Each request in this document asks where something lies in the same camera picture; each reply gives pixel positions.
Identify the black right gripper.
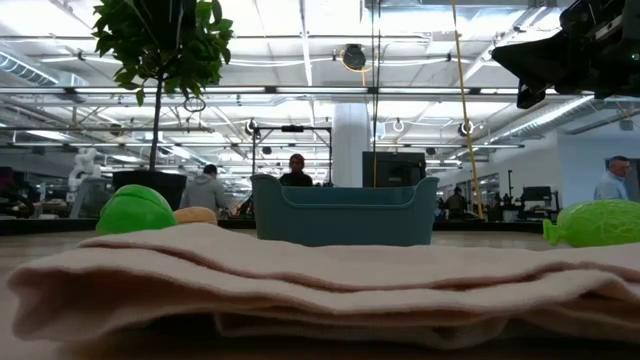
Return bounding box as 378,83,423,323
491,0,640,110

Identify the textured green toy cabbage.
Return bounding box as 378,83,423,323
542,199,640,249

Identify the teal plastic handled bin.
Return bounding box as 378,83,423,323
250,173,440,248

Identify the tan toy potato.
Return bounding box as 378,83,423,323
173,206,219,226

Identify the smooth green toy produce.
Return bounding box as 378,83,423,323
95,184,179,237

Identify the black background monitor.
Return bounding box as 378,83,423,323
519,185,554,204

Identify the person in light blue shirt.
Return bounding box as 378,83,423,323
593,155,633,202

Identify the small seated person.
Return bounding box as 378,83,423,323
444,185,469,221

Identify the black cabinet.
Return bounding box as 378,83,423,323
362,151,428,189

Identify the white round column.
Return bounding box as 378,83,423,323
332,103,371,188

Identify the beige folded cloth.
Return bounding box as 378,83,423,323
6,222,640,350

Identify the person in grey hoodie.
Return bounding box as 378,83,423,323
179,163,229,212

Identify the potted green tree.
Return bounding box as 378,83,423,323
92,0,235,211

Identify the yellow hanging cable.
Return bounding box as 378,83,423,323
451,0,485,220

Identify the black table edge frame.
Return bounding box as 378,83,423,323
0,217,640,237

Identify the black hanging cable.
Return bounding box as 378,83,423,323
371,0,382,189

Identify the ceiling cable reel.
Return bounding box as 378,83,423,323
341,43,368,72

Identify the black metal frame rig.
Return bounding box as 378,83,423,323
251,124,334,187

